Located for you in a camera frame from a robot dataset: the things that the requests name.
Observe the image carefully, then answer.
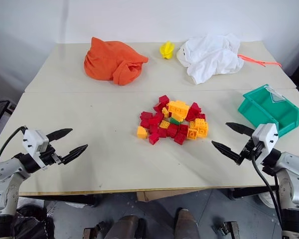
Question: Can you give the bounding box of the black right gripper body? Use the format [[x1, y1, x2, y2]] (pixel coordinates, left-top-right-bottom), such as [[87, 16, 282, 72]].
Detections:
[[238, 137, 264, 163]]

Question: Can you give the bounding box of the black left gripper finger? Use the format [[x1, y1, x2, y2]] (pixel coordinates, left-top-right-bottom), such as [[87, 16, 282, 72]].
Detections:
[[57, 143, 89, 166], [46, 128, 73, 143]]

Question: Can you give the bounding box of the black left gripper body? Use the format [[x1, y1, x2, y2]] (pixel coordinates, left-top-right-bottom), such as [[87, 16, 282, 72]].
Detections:
[[38, 145, 65, 168]]

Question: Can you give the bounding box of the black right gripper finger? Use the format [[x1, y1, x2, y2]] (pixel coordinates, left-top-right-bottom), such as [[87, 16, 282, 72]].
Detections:
[[225, 122, 256, 137], [211, 140, 244, 167]]

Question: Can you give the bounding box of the green plastic bin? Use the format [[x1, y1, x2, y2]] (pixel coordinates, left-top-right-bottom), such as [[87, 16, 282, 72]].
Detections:
[[237, 84, 299, 138]]

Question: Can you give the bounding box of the red plastic building brick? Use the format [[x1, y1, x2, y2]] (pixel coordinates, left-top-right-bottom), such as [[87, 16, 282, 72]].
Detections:
[[185, 102, 202, 122]]

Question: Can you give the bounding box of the white shoe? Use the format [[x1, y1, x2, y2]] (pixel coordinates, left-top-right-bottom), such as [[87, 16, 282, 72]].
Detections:
[[258, 192, 277, 209]]

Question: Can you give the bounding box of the black bag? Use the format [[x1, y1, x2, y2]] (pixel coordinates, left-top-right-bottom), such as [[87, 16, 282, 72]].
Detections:
[[11, 205, 56, 239]]

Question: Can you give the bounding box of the brown cardboard piece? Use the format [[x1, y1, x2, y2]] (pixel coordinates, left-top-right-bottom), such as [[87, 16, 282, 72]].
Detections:
[[136, 189, 205, 203]]

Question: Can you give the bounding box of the crumpled white cloth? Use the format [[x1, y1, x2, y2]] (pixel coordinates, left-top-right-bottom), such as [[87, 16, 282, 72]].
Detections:
[[176, 33, 245, 85]]

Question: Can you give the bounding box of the dark rounded shape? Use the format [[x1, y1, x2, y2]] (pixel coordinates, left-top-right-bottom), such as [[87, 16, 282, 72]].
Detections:
[[173, 208, 200, 239], [105, 215, 147, 239]]

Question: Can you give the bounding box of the crumpled orange cloth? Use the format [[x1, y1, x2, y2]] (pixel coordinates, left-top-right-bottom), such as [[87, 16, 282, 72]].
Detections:
[[83, 36, 150, 86]]

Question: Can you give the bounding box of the yellow plastic toy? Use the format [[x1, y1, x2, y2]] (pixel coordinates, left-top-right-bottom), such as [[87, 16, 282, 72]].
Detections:
[[159, 41, 176, 60]]

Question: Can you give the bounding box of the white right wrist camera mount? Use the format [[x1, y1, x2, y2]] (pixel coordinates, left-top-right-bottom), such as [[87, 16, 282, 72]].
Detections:
[[251, 122, 279, 163]]

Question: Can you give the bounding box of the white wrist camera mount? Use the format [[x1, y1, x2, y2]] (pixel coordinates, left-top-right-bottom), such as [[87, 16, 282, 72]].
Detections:
[[251, 122, 279, 163], [22, 128, 51, 171]]

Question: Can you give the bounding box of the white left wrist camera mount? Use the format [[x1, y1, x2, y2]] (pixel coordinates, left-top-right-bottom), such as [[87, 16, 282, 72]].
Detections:
[[22, 128, 51, 171]]

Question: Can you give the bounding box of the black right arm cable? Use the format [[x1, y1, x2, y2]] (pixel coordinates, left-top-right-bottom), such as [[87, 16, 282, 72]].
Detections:
[[251, 158, 284, 228]]

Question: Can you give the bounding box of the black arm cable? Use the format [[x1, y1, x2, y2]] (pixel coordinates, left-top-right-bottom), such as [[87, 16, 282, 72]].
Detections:
[[0, 126, 28, 164], [251, 158, 284, 228]]

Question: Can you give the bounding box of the black table frame bar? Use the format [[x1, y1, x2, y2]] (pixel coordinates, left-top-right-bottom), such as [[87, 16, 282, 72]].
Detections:
[[230, 185, 278, 200], [19, 194, 102, 207]]

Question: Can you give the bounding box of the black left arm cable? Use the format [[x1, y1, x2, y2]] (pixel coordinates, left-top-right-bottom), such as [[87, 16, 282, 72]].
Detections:
[[0, 126, 28, 164]]

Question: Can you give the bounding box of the orange cord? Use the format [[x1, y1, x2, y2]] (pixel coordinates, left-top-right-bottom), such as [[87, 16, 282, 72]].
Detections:
[[238, 54, 282, 68]]

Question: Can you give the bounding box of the metal floor bracket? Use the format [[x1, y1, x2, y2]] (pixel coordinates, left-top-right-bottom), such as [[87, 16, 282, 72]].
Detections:
[[215, 220, 240, 237], [82, 221, 108, 239]]

